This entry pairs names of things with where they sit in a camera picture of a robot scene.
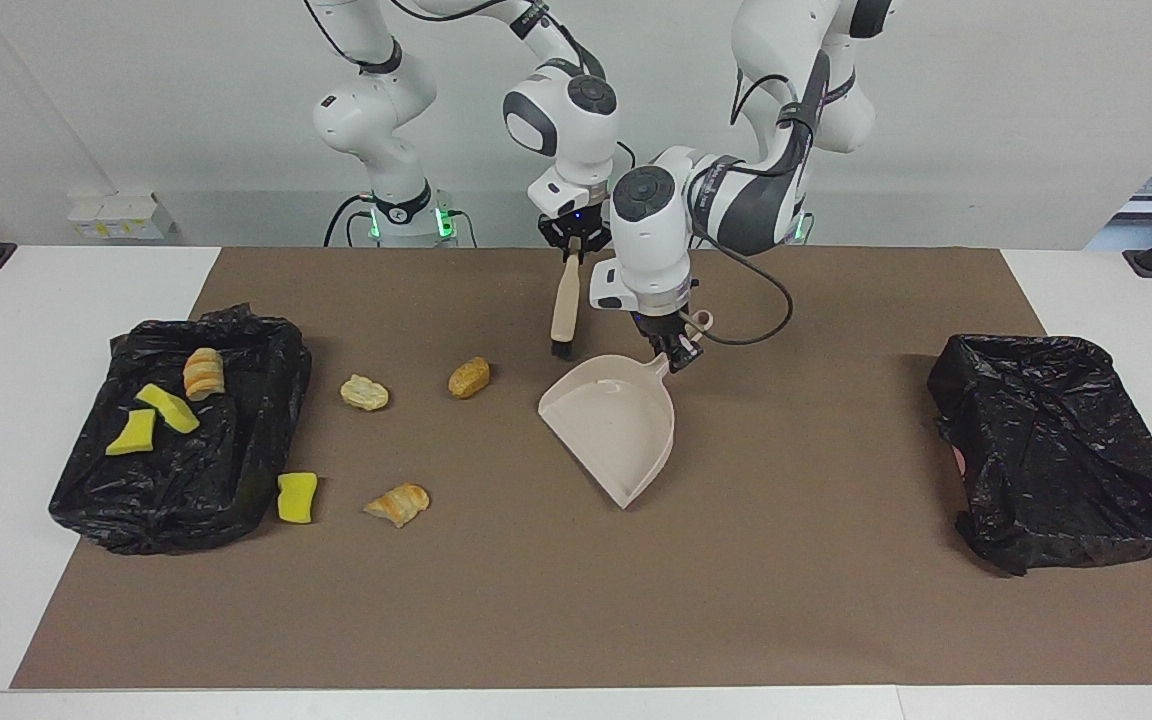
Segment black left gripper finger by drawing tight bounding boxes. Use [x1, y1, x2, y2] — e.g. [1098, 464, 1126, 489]
[671, 308, 705, 367]
[636, 313, 679, 374]

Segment beige hand brush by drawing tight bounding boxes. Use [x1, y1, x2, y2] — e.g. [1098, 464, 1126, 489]
[548, 237, 585, 359]

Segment beige plastic dustpan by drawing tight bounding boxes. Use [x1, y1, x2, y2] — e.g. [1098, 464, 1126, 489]
[537, 310, 715, 510]

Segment pale pastry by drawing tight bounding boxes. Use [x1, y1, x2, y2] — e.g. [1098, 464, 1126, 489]
[340, 374, 390, 412]

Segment striped croissant bread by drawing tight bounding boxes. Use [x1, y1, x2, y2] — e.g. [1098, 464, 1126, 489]
[363, 483, 431, 529]
[183, 347, 227, 403]

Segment notched yellow sponge piece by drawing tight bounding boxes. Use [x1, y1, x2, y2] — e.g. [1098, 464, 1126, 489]
[134, 383, 202, 435]

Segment small yellow sponge piece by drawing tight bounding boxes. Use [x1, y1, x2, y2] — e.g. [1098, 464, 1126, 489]
[105, 408, 158, 457]

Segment black bag lined bin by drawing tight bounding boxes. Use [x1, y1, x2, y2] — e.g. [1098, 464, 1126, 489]
[928, 333, 1152, 577]
[48, 305, 313, 556]

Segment golden brown bread roll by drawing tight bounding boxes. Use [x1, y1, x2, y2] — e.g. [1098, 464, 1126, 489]
[448, 357, 492, 400]

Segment brown table mat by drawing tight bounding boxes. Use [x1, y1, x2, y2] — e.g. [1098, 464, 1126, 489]
[11, 247, 1152, 689]

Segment white power strip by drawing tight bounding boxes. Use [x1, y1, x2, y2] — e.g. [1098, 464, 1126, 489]
[68, 190, 175, 241]

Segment dark left gripper cable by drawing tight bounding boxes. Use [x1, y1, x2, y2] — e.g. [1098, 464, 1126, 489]
[688, 45, 852, 348]

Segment dark gripper cable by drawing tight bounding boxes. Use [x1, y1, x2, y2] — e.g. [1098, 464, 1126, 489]
[688, 45, 852, 348]
[304, 0, 637, 171]

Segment dark right gripper cable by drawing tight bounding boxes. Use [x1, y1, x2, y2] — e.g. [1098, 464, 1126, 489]
[304, 0, 637, 171]

